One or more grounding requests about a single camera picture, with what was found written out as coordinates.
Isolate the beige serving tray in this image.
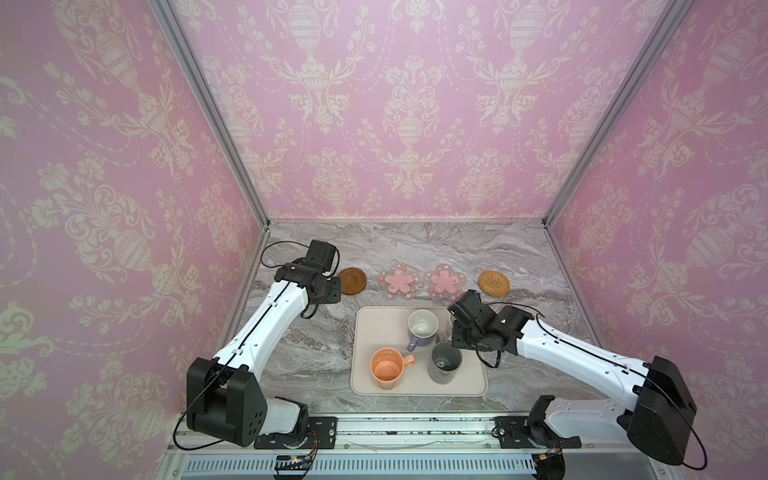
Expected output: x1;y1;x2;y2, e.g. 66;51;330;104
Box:
350;306;488;397

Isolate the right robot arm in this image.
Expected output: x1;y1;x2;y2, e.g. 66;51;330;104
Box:
447;291;699;466

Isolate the pink flower coaster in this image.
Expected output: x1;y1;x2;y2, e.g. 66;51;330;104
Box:
376;263;422;300
423;264;466;300

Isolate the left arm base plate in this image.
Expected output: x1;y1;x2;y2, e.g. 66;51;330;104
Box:
253;416;338;450

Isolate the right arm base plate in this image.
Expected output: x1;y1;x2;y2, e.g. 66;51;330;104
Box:
491;416;582;451

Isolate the rattan woven round coaster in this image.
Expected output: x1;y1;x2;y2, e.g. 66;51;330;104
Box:
477;270;511;298

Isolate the lavender white mug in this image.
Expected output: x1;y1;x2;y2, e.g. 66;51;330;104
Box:
406;309;440;352

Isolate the left aluminium corner post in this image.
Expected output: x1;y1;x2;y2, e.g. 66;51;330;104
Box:
148;0;270;231

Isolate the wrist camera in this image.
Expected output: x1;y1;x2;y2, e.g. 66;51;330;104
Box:
447;290;497;331
303;240;337;273

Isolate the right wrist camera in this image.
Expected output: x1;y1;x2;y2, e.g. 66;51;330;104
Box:
447;290;497;331

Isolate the brown wooden round coaster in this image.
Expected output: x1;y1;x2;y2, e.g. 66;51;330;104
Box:
338;267;367;296

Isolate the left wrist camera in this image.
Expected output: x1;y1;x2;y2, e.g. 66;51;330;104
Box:
303;240;337;273

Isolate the orange pink mug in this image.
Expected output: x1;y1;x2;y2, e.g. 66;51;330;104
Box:
369;347;416;390

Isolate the grey mug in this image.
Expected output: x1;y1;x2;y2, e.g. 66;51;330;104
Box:
428;341;463;385

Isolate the aluminium corner post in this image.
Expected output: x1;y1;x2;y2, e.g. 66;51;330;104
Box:
542;0;693;231
148;0;270;231

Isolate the right aluminium corner post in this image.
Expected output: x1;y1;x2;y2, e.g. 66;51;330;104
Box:
542;0;693;231

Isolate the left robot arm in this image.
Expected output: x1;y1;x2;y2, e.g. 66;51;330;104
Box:
182;263;341;447

